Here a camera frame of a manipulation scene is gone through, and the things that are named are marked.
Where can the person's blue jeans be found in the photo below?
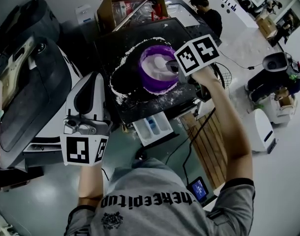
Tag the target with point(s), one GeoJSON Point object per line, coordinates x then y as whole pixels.
{"type": "Point", "coordinates": [152, 167]}

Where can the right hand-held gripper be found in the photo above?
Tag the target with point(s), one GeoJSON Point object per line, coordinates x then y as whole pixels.
{"type": "Point", "coordinates": [206, 50]}

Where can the small white blue device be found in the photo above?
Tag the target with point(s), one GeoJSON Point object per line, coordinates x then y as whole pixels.
{"type": "Point", "coordinates": [84, 13]}

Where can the white round appliance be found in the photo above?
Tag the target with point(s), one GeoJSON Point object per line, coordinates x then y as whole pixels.
{"type": "Point", "coordinates": [261, 131]}

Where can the white flour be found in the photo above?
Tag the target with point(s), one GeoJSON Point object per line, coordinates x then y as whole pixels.
{"type": "Point", "coordinates": [152, 71]}

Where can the large open cardboard box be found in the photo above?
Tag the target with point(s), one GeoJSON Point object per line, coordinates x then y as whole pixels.
{"type": "Point", "coordinates": [104, 16]}

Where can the cream plastic panel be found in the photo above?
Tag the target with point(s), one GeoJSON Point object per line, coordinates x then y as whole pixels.
{"type": "Point", "coordinates": [14, 60]}

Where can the small blue screen device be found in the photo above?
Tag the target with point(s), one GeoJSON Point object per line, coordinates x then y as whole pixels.
{"type": "Point", "coordinates": [198, 189]}

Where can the white display counter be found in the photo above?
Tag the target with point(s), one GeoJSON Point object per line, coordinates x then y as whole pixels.
{"type": "Point", "coordinates": [238, 11]}

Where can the black washing machine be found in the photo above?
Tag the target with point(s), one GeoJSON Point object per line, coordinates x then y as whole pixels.
{"type": "Point", "coordinates": [125, 82]}

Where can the white domed device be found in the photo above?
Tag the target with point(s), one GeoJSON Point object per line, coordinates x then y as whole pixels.
{"type": "Point", "coordinates": [274, 61]}

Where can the black bag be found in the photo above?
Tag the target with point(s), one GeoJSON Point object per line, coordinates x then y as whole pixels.
{"type": "Point", "coordinates": [29, 21]}

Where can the person's grey printed t-shirt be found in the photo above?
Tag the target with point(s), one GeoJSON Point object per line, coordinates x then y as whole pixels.
{"type": "Point", "coordinates": [152, 215]}

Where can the purple plastic tub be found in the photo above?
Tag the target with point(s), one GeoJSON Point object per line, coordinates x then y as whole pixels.
{"type": "Point", "coordinates": [152, 85]}

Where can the person's left forearm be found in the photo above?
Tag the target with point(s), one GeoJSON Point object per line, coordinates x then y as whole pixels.
{"type": "Point", "coordinates": [89, 181]}

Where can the person's right forearm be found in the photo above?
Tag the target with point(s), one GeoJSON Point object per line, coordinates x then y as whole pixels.
{"type": "Point", "coordinates": [228, 131]}

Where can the wooden slat platform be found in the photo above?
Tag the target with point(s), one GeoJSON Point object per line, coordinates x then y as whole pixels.
{"type": "Point", "coordinates": [209, 151]}

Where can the grey metal rod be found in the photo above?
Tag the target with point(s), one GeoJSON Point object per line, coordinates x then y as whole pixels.
{"type": "Point", "coordinates": [132, 13]}

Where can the small brown cardboard box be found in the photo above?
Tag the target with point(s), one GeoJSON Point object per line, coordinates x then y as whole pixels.
{"type": "Point", "coordinates": [284, 99]}

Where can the white detergent drawer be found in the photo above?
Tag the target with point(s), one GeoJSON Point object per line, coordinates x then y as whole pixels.
{"type": "Point", "coordinates": [145, 131]}

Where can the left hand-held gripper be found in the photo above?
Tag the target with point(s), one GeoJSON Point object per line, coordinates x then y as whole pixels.
{"type": "Point", "coordinates": [76, 150]}

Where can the white and black appliance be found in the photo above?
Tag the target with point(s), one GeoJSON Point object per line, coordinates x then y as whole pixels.
{"type": "Point", "coordinates": [29, 95]}

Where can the white bin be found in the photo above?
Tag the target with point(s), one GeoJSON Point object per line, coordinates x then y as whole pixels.
{"type": "Point", "coordinates": [284, 112]}

